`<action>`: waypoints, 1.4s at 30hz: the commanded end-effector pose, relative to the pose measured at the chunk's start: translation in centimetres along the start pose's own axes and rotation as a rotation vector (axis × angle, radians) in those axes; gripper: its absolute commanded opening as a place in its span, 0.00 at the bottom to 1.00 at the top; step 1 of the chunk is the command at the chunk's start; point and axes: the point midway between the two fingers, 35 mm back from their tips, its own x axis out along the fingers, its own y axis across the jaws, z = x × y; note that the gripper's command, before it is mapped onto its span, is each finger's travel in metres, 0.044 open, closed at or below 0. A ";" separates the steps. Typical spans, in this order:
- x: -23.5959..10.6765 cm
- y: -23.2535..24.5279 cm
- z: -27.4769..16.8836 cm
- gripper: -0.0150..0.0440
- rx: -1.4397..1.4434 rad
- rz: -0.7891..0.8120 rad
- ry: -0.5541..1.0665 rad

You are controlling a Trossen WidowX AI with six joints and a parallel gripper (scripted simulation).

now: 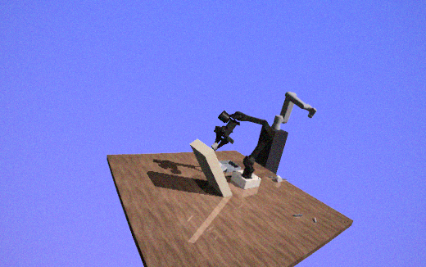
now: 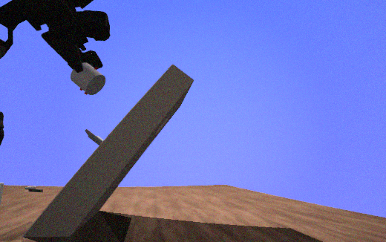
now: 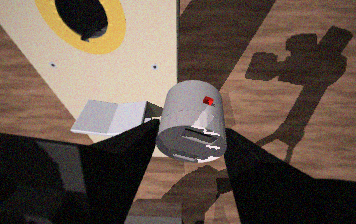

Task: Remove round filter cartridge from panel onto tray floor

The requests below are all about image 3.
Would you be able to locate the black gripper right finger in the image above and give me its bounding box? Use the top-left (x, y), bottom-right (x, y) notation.
top-left (224, 128), bottom-right (356, 224)

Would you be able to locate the grey cylinder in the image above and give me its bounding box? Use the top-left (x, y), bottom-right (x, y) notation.
top-left (155, 80), bottom-right (227, 163)

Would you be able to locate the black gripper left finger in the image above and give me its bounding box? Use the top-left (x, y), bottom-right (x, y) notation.
top-left (0, 119), bottom-right (160, 224)

